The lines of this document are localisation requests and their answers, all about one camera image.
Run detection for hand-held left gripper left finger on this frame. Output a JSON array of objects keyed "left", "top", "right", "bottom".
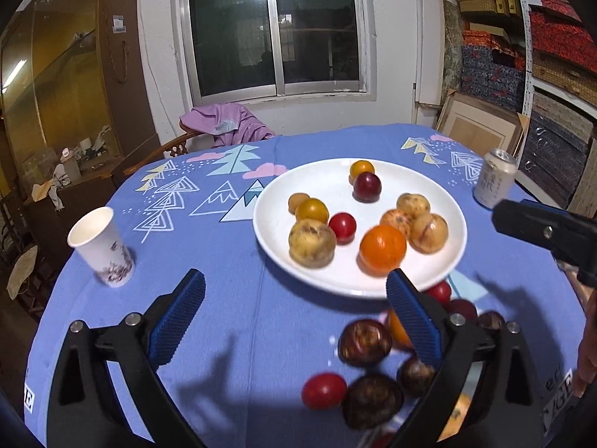
[{"left": 47, "top": 268, "right": 207, "bottom": 448}]

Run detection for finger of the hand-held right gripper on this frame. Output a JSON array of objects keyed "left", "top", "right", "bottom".
[
  {"left": 521, "top": 199, "right": 597, "bottom": 230},
  {"left": 493, "top": 200, "right": 597, "bottom": 268}
]

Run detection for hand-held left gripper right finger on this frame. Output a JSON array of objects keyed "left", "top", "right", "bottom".
[{"left": 385, "top": 268, "right": 546, "bottom": 448}]

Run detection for small orange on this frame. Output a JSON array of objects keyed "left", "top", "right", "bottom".
[{"left": 387, "top": 309, "right": 413, "bottom": 350}]

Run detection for red tomato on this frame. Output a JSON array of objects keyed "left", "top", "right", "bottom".
[
  {"left": 361, "top": 429, "right": 397, "bottom": 448},
  {"left": 425, "top": 281, "right": 452, "bottom": 304},
  {"left": 301, "top": 372, "right": 348, "bottom": 410},
  {"left": 328, "top": 212, "right": 357, "bottom": 245}
]

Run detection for dark red plum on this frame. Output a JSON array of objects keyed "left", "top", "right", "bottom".
[
  {"left": 448, "top": 299, "right": 479, "bottom": 322},
  {"left": 353, "top": 172, "right": 382, "bottom": 203}
]

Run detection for large orange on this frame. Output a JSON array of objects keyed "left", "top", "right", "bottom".
[{"left": 359, "top": 225, "right": 407, "bottom": 275}]

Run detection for tan streaked round fruit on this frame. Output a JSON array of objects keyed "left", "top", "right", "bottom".
[{"left": 409, "top": 213, "right": 449, "bottom": 255}]

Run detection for orange striped round fruit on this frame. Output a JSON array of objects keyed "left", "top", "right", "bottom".
[{"left": 379, "top": 208, "right": 414, "bottom": 239}]

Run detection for tan speckled round fruit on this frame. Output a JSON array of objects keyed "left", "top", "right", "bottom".
[{"left": 396, "top": 193, "right": 431, "bottom": 219}]

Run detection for yellow speckled pear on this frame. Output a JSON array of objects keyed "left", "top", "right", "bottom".
[{"left": 288, "top": 219, "right": 337, "bottom": 269}]

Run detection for yellow tomato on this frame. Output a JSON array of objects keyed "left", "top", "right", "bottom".
[{"left": 295, "top": 198, "right": 330, "bottom": 223}]

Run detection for orange tomato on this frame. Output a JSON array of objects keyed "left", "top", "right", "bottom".
[{"left": 349, "top": 160, "right": 376, "bottom": 185}]

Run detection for small tan round fruit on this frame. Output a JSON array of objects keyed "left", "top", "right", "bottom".
[{"left": 288, "top": 192, "right": 311, "bottom": 216}]

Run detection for white oval plate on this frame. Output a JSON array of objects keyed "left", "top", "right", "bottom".
[{"left": 253, "top": 159, "right": 468, "bottom": 299}]

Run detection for person's right hand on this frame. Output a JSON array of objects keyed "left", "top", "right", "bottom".
[{"left": 573, "top": 289, "right": 597, "bottom": 399}]

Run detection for white drink can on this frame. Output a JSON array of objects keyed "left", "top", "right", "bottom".
[{"left": 473, "top": 148, "right": 518, "bottom": 210}]

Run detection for blue printed tablecloth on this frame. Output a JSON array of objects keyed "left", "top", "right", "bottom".
[{"left": 23, "top": 124, "right": 588, "bottom": 448}]

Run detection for white printed paper cup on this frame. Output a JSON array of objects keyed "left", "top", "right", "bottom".
[{"left": 67, "top": 206, "right": 136, "bottom": 288}]

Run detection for leaning wooden picture frames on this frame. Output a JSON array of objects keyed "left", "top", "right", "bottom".
[{"left": 434, "top": 88, "right": 530, "bottom": 159}]

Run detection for stack of patterned boxes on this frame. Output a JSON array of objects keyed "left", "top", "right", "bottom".
[{"left": 450, "top": 0, "right": 597, "bottom": 218}]

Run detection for white metal shelf rack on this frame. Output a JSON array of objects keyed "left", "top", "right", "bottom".
[{"left": 513, "top": 0, "right": 597, "bottom": 122}]

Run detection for white plastic bag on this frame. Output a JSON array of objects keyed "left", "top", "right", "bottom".
[{"left": 7, "top": 245, "right": 39, "bottom": 299}]

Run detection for wooden chair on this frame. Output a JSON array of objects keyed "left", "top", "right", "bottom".
[{"left": 112, "top": 131, "right": 197, "bottom": 187}]

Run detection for white crumpled cloth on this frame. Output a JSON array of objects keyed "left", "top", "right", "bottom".
[{"left": 32, "top": 163, "right": 71, "bottom": 208}]

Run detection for green marbled panel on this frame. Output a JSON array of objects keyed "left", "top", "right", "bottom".
[{"left": 441, "top": 0, "right": 465, "bottom": 103}]

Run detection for purple jacket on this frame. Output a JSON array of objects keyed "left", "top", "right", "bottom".
[{"left": 179, "top": 104, "right": 276, "bottom": 147}]

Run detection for white leaning board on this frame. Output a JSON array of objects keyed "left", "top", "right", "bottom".
[{"left": 415, "top": 0, "right": 444, "bottom": 106}]

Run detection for wooden glass cabinet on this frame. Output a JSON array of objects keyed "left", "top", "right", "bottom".
[{"left": 0, "top": 0, "right": 162, "bottom": 318}]

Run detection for sliding glass window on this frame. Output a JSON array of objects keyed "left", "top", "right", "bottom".
[{"left": 175, "top": 0, "right": 378, "bottom": 106}]

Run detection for hanging cord loop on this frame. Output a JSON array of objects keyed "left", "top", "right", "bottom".
[{"left": 109, "top": 40, "right": 129, "bottom": 85}]

